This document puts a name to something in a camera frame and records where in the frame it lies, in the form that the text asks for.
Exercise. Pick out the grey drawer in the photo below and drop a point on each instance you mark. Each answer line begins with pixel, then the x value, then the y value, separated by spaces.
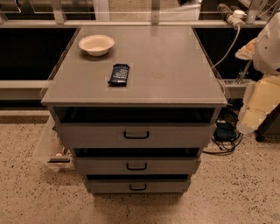
pixel 135 135
pixel 137 186
pixel 136 165

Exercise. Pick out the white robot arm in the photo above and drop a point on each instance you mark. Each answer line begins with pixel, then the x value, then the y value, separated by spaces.
pixel 261 97

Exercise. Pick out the grey drawer cabinet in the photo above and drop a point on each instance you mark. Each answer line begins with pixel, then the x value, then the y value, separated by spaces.
pixel 170 81

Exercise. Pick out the grey top drawer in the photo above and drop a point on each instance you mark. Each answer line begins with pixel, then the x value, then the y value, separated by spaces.
pixel 135 135

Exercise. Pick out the grey bottom drawer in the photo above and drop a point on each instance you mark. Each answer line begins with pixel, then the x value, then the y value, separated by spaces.
pixel 137 186

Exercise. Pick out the dark blue snack bar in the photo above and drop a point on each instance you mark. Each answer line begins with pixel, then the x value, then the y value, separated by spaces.
pixel 119 76

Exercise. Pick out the white paper bowl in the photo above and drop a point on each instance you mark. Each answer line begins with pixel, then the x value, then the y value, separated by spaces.
pixel 96 45

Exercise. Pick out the clear plastic bin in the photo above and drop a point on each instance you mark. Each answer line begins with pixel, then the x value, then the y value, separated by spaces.
pixel 50 151

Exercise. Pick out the metal diagonal rod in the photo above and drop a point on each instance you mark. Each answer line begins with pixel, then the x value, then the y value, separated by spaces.
pixel 242 73

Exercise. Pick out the dark cabinet at right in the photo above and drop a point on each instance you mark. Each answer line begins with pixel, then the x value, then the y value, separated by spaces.
pixel 270 126

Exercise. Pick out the white power strip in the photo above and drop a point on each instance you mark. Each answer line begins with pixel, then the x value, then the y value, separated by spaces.
pixel 232 17

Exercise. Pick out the blue box with cables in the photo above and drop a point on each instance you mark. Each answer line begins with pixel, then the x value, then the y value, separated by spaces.
pixel 226 136

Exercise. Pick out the grey metal railing frame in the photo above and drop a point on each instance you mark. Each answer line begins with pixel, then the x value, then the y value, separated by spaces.
pixel 20 18

